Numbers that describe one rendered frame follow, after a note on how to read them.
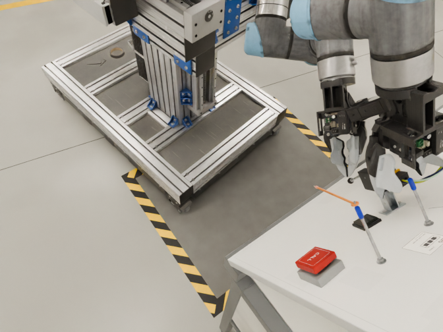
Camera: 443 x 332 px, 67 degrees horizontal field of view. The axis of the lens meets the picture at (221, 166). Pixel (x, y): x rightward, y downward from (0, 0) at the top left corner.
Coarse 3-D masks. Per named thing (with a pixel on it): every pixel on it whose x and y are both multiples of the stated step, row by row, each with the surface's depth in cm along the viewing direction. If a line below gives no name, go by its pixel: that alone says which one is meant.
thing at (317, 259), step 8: (312, 248) 58; (320, 248) 57; (304, 256) 57; (312, 256) 56; (320, 256) 55; (328, 256) 54; (336, 256) 54; (296, 264) 57; (304, 264) 55; (312, 264) 54; (320, 264) 53; (328, 264) 55; (312, 272) 53
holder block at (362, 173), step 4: (364, 168) 67; (360, 172) 66; (364, 172) 65; (360, 176) 66; (364, 176) 65; (368, 176) 64; (364, 180) 66; (368, 180) 64; (364, 184) 67; (368, 184) 65; (368, 188) 66; (372, 188) 64
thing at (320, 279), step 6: (330, 264) 55; (336, 264) 54; (342, 264) 54; (300, 270) 57; (324, 270) 54; (330, 270) 54; (336, 270) 54; (300, 276) 57; (306, 276) 55; (312, 276) 54; (318, 276) 53; (324, 276) 53; (330, 276) 53; (312, 282) 54; (318, 282) 53; (324, 282) 53
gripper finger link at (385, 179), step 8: (384, 160) 54; (392, 160) 52; (384, 168) 54; (392, 168) 53; (376, 176) 55; (384, 176) 54; (392, 176) 53; (376, 184) 56; (384, 184) 55; (392, 184) 53; (400, 184) 52; (376, 192) 57
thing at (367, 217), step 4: (364, 216) 66; (368, 216) 65; (372, 216) 64; (356, 220) 66; (360, 220) 65; (368, 220) 64; (372, 220) 63; (376, 220) 63; (380, 220) 63; (352, 224) 66; (356, 224) 65; (360, 224) 64; (368, 224) 63; (372, 224) 63; (360, 228) 64; (364, 228) 62
